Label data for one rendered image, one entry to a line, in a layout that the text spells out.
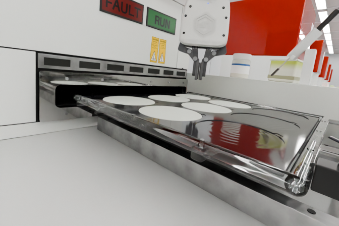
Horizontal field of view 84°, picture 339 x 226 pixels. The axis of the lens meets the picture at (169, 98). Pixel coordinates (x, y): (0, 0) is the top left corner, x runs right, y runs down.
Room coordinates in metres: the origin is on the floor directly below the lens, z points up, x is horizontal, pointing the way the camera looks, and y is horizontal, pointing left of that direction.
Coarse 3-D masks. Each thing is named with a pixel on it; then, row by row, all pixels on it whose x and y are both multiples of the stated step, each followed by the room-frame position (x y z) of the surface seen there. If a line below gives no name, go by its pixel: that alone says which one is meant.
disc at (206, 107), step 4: (184, 104) 0.38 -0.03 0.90; (188, 104) 0.38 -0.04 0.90; (192, 104) 0.39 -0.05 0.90; (196, 104) 0.39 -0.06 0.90; (200, 104) 0.40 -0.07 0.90; (204, 104) 0.41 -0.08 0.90; (208, 104) 0.41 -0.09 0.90; (212, 104) 0.42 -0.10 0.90; (192, 108) 0.34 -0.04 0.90; (196, 108) 0.35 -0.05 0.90; (200, 108) 0.35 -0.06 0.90; (204, 108) 0.36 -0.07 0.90; (208, 108) 0.36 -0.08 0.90; (212, 108) 0.37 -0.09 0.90; (216, 108) 0.37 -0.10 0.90; (220, 108) 0.37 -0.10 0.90; (224, 108) 0.38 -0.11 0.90; (228, 108) 0.38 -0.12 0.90; (216, 112) 0.33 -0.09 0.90; (220, 112) 0.33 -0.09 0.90; (224, 112) 0.34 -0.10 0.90; (228, 112) 0.34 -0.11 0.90
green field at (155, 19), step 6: (150, 12) 0.53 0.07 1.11; (156, 12) 0.54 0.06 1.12; (150, 18) 0.53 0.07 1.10; (156, 18) 0.55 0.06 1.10; (162, 18) 0.56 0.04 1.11; (168, 18) 0.58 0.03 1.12; (150, 24) 0.53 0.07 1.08; (156, 24) 0.55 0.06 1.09; (162, 24) 0.56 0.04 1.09; (168, 24) 0.58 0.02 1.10; (174, 24) 0.60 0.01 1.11; (168, 30) 0.59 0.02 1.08; (174, 30) 0.60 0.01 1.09
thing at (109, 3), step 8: (104, 0) 0.43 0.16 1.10; (112, 0) 0.44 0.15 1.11; (120, 0) 0.46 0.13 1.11; (128, 0) 0.47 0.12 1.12; (104, 8) 0.43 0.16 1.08; (112, 8) 0.44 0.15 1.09; (120, 8) 0.46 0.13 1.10; (128, 8) 0.48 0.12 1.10; (136, 8) 0.49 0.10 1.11; (128, 16) 0.48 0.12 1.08; (136, 16) 0.49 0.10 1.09
